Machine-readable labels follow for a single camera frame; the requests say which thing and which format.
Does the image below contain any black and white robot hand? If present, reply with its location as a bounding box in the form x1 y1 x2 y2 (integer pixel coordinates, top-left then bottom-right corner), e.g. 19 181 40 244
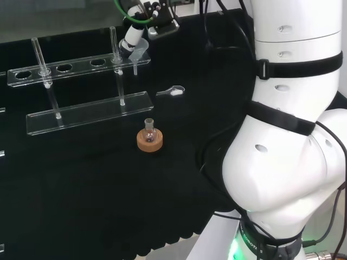
119 0 180 56

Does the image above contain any clear plastic funnel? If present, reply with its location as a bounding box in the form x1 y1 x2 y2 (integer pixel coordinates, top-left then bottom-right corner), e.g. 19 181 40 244
128 37 149 76

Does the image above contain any glass weighing funnel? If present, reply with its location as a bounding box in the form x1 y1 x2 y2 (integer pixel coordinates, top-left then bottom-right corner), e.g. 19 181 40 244
156 85 185 98

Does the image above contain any clear acrylic funnel stand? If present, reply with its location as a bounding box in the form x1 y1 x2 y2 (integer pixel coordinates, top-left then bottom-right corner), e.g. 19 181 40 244
7 26 155 136

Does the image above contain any glass round-bottom flask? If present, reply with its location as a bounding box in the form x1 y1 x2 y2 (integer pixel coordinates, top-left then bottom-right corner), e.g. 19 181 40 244
143 118 158 144

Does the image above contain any black bench cloth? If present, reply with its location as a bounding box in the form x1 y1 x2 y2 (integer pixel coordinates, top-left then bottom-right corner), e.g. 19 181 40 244
0 8 257 257

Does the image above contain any green cable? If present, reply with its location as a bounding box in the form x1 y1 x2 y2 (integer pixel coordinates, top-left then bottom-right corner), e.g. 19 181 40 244
113 0 156 23

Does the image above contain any black cable with connector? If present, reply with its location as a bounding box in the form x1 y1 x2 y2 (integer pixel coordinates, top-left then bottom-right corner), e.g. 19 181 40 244
199 0 215 53

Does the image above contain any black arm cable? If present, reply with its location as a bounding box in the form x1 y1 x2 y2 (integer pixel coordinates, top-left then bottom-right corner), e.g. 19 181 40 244
302 120 347 260
196 44 258 179
216 0 258 61

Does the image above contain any cork ring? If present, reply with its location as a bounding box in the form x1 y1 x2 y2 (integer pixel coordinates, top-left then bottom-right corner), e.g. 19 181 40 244
136 128 164 153

